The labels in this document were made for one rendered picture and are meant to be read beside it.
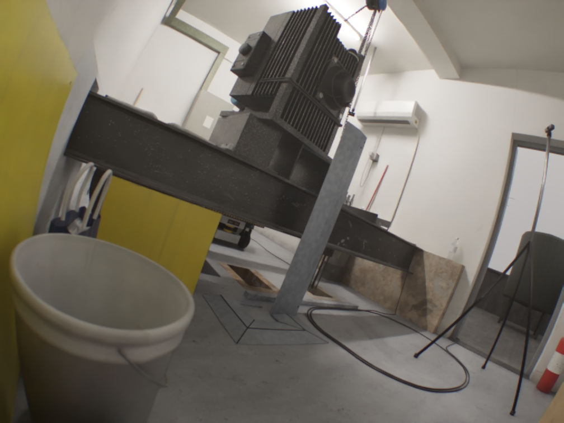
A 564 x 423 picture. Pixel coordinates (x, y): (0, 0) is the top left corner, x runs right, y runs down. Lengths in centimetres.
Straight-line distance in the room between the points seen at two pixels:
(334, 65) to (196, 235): 112
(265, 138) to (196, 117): 314
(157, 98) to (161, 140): 338
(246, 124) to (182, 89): 341
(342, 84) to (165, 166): 96
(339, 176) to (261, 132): 45
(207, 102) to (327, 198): 336
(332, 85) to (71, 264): 135
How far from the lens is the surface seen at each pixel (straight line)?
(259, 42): 162
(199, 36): 482
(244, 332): 115
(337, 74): 156
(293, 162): 144
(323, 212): 140
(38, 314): 33
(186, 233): 118
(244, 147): 128
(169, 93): 458
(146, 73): 459
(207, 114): 446
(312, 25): 152
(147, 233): 114
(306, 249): 140
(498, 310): 923
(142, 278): 55
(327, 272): 299
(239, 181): 130
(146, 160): 117
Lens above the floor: 53
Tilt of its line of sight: 1 degrees down
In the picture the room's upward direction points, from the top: 22 degrees clockwise
